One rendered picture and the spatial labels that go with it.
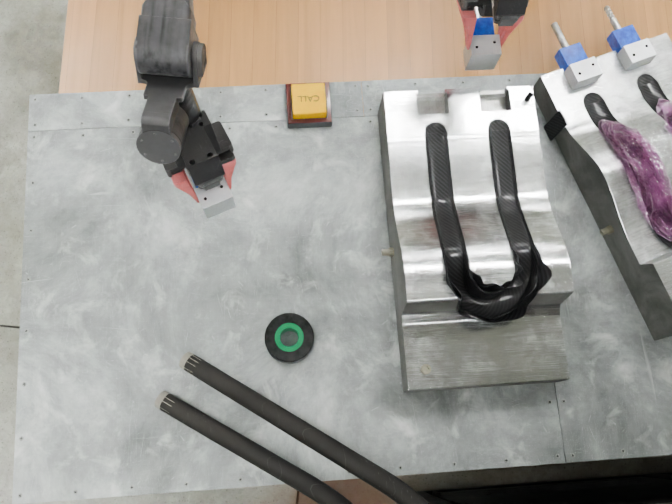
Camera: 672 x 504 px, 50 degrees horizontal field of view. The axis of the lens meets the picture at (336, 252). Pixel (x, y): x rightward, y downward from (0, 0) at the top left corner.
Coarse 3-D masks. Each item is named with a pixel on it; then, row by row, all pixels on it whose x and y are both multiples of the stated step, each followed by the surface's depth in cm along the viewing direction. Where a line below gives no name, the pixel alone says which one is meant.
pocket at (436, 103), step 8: (424, 96) 124; (432, 96) 124; (440, 96) 124; (424, 104) 125; (432, 104) 125; (440, 104) 125; (424, 112) 124; (432, 112) 125; (440, 112) 125; (448, 112) 122
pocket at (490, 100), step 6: (504, 90) 125; (480, 96) 125; (486, 96) 125; (492, 96) 125; (498, 96) 126; (504, 96) 126; (480, 102) 125; (486, 102) 126; (492, 102) 126; (498, 102) 126; (504, 102) 126; (510, 102) 123; (486, 108) 125; (492, 108) 125; (498, 108) 125; (504, 108) 125; (510, 108) 123
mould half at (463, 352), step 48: (384, 96) 122; (384, 144) 124; (480, 144) 121; (528, 144) 121; (480, 192) 119; (528, 192) 119; (432, 240) 113; (480, 240) 113; (432, 288) 109; (432, 336) 115; (480, 336) 115; (528, 336) 116; (432, 384) 113; (480, 384) 113
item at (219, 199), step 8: (224, 184) 110; (200, 192) 109; (208, 192) 110; (216, 192) 110; (224, 192) 110; (200, 200) 109; (208, 200) 109; (216, 200) 109; (224, 200) 109; (232, 200) 111; (208, 208) 110; (216, 208) 111; (224, 208) 113; (208, 216) 113
